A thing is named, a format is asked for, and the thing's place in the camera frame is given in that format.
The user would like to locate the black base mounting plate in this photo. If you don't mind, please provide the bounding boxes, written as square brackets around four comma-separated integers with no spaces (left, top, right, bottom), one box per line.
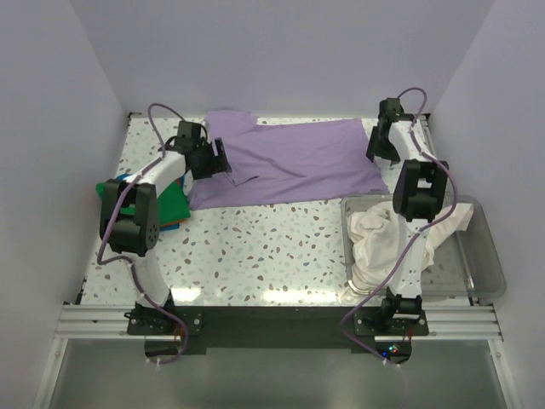
[124,305,429,361]

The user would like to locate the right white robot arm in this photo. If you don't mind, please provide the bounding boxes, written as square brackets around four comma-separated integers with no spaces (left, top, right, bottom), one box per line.
[366,97,448,335]

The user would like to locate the clear plastic bin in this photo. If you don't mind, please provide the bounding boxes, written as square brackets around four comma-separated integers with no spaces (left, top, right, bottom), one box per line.
[341,194,506,303]

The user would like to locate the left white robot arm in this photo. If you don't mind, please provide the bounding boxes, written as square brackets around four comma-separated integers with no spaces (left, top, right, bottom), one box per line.
[97,121,232,334]

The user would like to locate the purple t-shirt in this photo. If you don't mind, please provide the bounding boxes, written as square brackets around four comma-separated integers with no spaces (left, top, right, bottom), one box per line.
[188,111,387,210]

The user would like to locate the white t-shirt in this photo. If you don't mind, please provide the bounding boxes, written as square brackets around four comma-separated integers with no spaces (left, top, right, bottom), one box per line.
[347,202,473,291]

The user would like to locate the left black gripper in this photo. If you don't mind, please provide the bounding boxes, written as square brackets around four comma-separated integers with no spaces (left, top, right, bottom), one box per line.
[192,138,232,181]

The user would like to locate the folded green t-shirt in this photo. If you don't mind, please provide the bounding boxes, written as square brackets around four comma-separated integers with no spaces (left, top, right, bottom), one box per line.
[95,174,191,239]

